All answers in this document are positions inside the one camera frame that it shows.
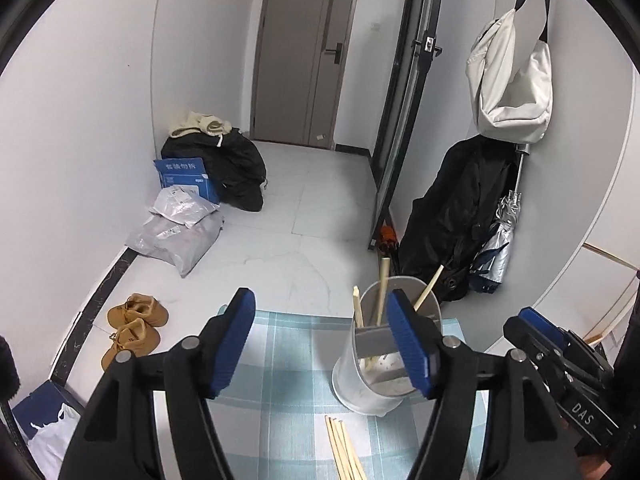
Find wooden chopstick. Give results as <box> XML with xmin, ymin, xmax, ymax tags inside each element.
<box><xmin>413</xmin><ymin>264</ymin><xmax>444</xmax><ymax>311</ymax></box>
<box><xmin>334</xmin><ymin>419</ymin><xmax>367</xmax><ymax>480</ymax></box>
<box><xmin>375</xmin><ymin>257</ymin><xmax>390</xmax><ymax>326</ymax></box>
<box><xmin>324</xmin><ymin>416</ymin><xmax>352</xmax><ymax>480</ymax></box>
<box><xmin>352</xmin><ymin>286</ymin><xmax>364</xmax><ymax>328</ymax></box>

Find white shoulder bag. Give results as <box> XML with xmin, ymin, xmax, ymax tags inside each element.
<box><xmin>465</xmin><ymin>0</ymin><xmax>553</xmax><ymax>145</ymax></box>

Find silver folded umbrella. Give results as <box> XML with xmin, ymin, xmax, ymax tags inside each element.
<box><xmin>470</xmin><ymin>144</ymin><xmax>530</xmax><ymax>294</ymax></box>

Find black hanging jacket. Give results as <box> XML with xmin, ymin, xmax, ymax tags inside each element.
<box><xmin>399</xmin><ymin>136</ymin><xmax>518</xmax><ymax>302</ymax></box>

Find teal plaid table cloth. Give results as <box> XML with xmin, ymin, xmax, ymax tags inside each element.
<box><xmin>208</xmin><ymin>311</ymin><xmax>433</xmax><ymax>479</ymax></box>

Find white utensil holder cup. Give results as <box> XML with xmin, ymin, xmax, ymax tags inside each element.
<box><xmin>332</xmin><ymin>282</ymin><xmax>414</xmax><ymax>417</ymax></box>

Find grey plastic mailer bag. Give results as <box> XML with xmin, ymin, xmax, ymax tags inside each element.
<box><xmin>126</xmin><ymin>212</ymin><xmax>224</xmax><ymax>278</ymax></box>

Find white plastic mailer bag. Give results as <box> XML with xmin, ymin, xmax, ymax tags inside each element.
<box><xmin>150</xmin><ymin>185</ymin><xmax>219</xmax><ymax>229</ymax></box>

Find blue cardboard box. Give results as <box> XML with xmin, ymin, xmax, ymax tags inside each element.
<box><xmin>154</xmin><ymin>157</ymin><xmax>220</xmax><ymax>204</ymax></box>

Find black bag on floor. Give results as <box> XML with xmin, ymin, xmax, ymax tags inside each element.
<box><xmin>160</xmin><ymin>128</ymin><xmax>267</xmax><ymax>212</ymax></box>

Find beige cloth on bag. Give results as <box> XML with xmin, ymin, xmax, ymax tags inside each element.
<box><xmin>169</xmin><ymin>112</ymin><xmax>232</xmax><ymax>138</ymax></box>

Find grey entrance door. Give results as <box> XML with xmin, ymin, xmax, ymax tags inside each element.
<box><xmin>250</xmin><ymin>0</ymin><xmax>355</xmax><ymax>150</ymax></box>

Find black door frame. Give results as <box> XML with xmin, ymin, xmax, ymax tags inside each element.
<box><xmin>368</xmin><ymin>0</ymin><xmax>442</xmax><ymax>249</ymax></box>

